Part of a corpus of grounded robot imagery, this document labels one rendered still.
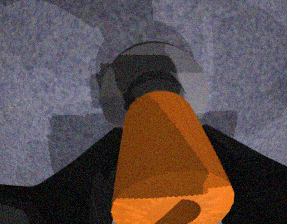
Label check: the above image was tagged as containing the orange knob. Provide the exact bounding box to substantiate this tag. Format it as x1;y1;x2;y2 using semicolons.
111;91;235;224

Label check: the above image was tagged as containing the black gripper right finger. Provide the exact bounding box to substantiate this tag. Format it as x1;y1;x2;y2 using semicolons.
202;124;287;224

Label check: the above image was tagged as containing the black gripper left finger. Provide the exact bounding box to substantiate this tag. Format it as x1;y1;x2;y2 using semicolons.
0;127;123;224

